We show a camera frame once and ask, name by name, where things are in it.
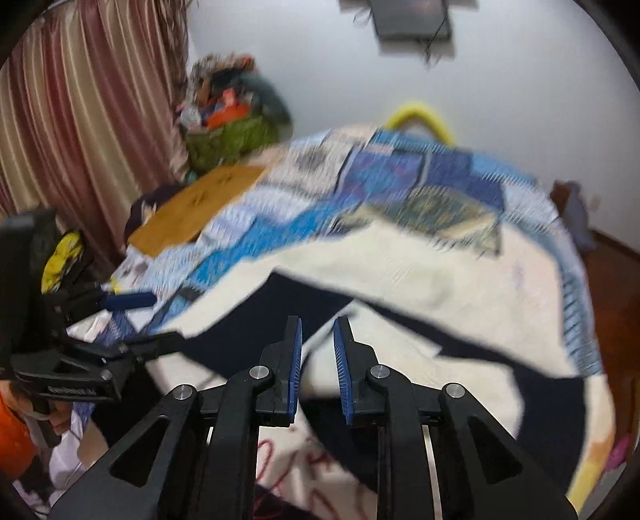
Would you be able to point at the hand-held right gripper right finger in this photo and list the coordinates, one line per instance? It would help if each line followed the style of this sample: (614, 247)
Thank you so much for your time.
(342, 372)

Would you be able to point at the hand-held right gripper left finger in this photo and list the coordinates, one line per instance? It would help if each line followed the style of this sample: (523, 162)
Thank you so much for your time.
(296, 367)

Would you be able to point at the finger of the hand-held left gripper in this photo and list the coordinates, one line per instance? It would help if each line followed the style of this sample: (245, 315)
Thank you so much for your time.
(131, 301)
(160, 344)

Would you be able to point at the dark navy garment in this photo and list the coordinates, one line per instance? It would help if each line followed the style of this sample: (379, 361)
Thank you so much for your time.
(300, 310)

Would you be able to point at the green basket of clothes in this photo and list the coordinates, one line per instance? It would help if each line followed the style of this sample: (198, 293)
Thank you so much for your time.
(230, 115)

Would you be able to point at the person's left hand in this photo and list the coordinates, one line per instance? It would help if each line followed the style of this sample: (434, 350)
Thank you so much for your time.
(61, 419)

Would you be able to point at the dark cloth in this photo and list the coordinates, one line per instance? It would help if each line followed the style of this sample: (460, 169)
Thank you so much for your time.
(150, 200)

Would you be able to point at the white and navy garment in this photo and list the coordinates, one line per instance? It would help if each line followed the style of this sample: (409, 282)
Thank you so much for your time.
(400, 270)

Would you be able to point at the mustard brown cloth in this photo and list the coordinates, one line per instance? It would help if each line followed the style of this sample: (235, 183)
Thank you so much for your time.
(200, 205)

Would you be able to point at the white plastic bag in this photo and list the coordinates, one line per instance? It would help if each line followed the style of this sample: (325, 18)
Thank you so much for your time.
(75, 455)

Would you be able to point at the pink striped curtain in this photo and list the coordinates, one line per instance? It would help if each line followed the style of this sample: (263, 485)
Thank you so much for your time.
(90, 125)

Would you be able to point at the blue patchwork quilt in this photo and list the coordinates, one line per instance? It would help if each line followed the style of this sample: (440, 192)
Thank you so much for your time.
(400, 180)

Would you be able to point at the yellow curved tube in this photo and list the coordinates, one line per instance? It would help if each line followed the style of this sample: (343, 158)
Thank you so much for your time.
(420, 116)

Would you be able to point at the grey-blue cloth on chair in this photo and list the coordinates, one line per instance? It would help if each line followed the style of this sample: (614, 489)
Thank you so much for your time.
(575, 215)

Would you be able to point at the pink object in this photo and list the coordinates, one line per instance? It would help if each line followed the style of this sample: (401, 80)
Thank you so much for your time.
(619, 452)

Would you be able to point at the wall-mounted dark screen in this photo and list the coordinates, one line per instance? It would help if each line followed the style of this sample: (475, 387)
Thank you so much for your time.
(411, 17)

